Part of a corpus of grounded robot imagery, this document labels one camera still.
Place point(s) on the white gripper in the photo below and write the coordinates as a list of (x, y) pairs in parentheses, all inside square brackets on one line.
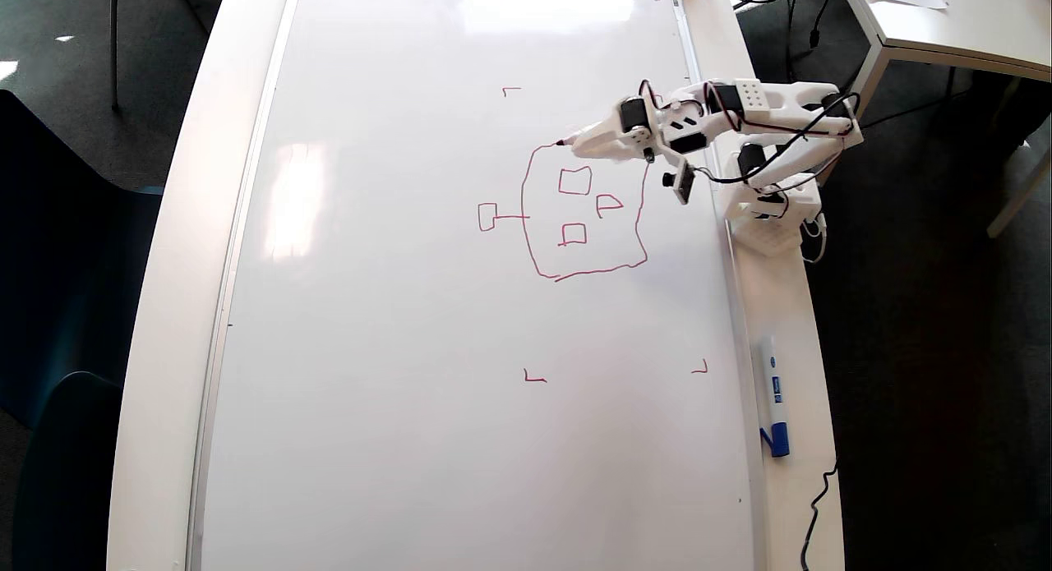
[(606, 135)]

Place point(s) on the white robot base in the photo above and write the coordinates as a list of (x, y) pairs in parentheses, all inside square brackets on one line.
[(768, 226)]

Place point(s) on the blue and white marker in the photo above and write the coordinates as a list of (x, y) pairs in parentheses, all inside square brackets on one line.
[(774, 390)]

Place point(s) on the white side table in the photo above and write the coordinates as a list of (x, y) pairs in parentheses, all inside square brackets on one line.
[(945, 20)]

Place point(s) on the dark blue chair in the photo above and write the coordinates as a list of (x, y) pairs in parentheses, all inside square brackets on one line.
[(66, 267)]

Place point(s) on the black wrist camera board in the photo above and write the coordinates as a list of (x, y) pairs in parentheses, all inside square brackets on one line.
[(683, 182)]

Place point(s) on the large whiteboard with metal frame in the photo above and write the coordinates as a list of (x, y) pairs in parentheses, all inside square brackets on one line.
[(411, 349)]

